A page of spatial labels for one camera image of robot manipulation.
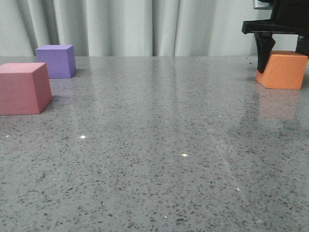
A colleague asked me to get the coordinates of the purple foam cube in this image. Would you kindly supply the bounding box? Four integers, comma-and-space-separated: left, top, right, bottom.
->
36, 45, 76, 79

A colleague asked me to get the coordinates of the pink foam cube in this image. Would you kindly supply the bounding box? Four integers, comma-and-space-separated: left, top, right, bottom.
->
0, 62, 52, 115

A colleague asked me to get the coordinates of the orange foam cube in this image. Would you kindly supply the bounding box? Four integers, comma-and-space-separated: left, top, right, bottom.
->
255, 51, 309, 89

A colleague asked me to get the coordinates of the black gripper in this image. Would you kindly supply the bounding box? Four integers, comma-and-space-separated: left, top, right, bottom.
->
241, 0, 309, 73

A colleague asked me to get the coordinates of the white pleated curtain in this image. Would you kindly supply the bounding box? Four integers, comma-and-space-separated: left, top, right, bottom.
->
0, 0, 309, 58

